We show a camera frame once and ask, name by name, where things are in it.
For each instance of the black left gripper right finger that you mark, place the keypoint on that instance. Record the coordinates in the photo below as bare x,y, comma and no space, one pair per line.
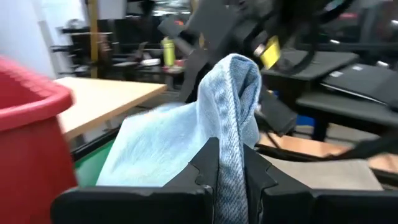
295,202

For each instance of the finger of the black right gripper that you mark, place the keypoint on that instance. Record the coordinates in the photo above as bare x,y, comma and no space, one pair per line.
194,74
276,112

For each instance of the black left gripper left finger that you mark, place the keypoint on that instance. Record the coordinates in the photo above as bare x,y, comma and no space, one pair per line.
155,202

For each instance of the light blue denim jeans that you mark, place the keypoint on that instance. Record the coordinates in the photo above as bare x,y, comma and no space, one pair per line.
161,146

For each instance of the red plastic laundry bin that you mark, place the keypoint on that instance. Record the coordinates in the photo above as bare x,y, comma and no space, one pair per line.
31,149

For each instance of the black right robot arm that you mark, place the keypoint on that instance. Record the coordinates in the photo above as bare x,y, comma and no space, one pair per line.
298,18

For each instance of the yellow-green bottle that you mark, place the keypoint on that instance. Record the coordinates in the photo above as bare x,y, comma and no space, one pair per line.
168,51

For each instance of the green table mat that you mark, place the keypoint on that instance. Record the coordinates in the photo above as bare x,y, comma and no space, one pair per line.
90,168

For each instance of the light wood desk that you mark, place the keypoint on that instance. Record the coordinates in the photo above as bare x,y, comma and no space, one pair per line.
99,99

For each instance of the yellow pillar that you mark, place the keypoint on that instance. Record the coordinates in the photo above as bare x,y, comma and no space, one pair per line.
93,37

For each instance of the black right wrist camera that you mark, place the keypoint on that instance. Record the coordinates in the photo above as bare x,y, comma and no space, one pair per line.
175,32

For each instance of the black metal table frame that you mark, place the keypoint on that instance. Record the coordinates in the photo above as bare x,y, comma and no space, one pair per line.
93,144

